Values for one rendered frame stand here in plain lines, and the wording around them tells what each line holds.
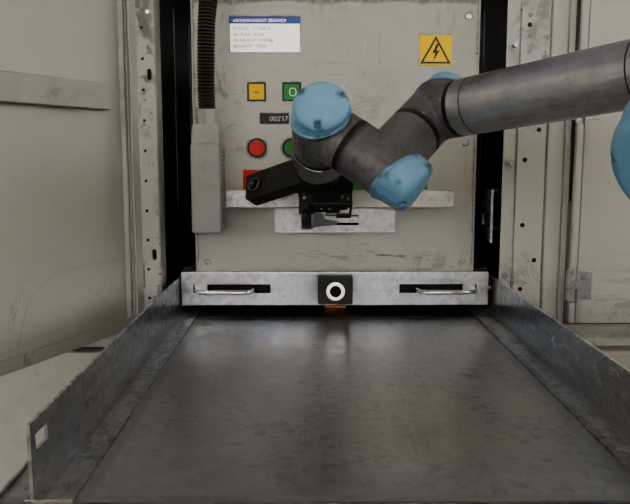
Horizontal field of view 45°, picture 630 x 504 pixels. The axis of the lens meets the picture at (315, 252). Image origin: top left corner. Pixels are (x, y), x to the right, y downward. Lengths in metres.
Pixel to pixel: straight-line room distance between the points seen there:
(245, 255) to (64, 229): 0.32
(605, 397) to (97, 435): 0.54
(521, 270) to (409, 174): 0.46
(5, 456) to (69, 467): 0.71
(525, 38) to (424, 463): 0.80
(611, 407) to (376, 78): 0.70
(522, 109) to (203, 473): 0.54
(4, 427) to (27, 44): 0.66
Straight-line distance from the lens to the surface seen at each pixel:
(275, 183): 1.13
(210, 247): 1.34
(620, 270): 1.37
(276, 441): 0.78
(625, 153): 0.71
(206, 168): 1.22
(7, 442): 1.45
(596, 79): 0.88
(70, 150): 1.21
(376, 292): 1.33
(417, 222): 1.34
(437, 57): 1.34
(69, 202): 1.21
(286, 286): 1.33
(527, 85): 0.93
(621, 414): 0.86
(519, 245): 1.33
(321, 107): 0.95
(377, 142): 0.95
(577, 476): 0.75
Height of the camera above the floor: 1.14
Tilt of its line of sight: 8 degrees down
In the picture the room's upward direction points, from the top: straight up
